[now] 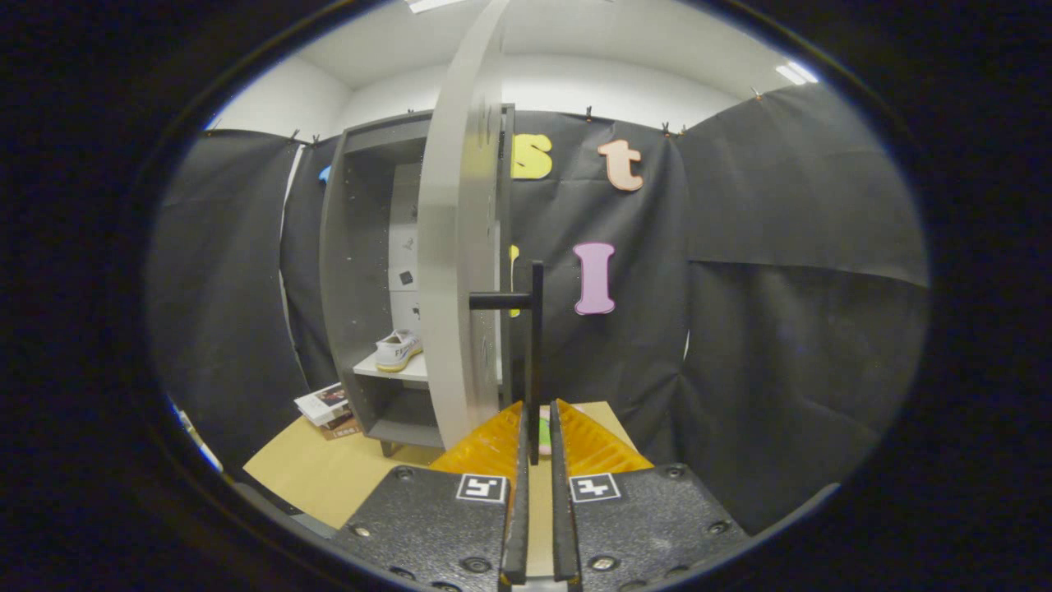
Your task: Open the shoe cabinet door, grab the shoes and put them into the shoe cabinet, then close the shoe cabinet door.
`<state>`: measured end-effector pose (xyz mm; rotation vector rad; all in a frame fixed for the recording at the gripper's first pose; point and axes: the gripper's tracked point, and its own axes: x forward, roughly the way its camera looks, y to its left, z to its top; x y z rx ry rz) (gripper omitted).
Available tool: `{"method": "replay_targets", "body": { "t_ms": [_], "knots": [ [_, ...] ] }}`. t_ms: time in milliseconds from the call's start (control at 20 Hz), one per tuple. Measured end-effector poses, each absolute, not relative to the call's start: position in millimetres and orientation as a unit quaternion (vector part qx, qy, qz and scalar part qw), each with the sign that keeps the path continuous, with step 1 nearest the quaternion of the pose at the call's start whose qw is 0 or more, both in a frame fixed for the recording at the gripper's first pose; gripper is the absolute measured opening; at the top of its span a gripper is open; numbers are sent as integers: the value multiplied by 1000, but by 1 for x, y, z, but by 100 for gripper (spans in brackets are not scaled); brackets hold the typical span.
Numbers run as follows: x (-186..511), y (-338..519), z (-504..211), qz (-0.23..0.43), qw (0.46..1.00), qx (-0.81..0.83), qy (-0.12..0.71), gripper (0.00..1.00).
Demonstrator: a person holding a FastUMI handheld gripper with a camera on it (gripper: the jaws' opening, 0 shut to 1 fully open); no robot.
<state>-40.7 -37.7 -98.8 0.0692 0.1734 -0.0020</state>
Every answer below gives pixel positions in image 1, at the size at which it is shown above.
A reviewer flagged white canvas shoe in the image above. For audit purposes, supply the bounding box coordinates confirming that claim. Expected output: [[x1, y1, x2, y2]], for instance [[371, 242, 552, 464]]
[[375, 329, 424, 373]]

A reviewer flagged grey shoe cabinet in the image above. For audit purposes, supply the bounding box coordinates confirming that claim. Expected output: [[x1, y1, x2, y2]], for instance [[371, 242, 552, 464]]
[[319, 105, 519, 457]]

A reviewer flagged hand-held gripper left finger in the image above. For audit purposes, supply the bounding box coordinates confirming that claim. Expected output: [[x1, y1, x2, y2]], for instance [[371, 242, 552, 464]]
[[333, 400, 531, 592]]

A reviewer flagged black door handle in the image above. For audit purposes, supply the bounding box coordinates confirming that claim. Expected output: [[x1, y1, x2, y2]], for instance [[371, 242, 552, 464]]
[[468, 261, 545, 465]]

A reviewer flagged black backdrop cloth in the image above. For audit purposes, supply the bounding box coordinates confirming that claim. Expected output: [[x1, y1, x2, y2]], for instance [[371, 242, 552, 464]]
[[146, 82, 931, 535]]

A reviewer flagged pink and green plush toy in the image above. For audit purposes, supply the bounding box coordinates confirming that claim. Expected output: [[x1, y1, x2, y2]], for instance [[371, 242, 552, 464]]
[[538, 403, 588, 457]]

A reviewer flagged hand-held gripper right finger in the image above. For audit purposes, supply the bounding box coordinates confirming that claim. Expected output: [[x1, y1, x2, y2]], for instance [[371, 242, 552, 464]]
[[549, 399, 750, 592]]

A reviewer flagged white picture book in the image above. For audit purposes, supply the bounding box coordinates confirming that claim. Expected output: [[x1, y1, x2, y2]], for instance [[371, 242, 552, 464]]
[[294, 382, 353, 427]]

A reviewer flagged blurred white and blue object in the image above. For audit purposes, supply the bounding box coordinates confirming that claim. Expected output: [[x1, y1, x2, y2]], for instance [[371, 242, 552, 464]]
[[168, 395, 223, 474]]

